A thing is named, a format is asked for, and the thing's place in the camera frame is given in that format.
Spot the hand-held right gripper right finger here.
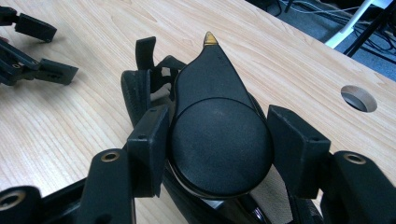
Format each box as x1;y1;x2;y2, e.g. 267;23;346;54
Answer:
266;105;332;200

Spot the white floor cable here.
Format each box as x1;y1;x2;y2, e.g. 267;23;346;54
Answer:
279;0;359;16

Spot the round table cable hole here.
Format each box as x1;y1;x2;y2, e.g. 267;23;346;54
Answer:
340;84;378;114

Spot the white desk frame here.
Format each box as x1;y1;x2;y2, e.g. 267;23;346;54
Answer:
324;0;394;49

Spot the black teardrop correction tape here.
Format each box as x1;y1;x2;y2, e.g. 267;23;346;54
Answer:
168;31;275;200

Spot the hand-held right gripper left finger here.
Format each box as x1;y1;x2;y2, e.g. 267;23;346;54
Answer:
126;104;171;199

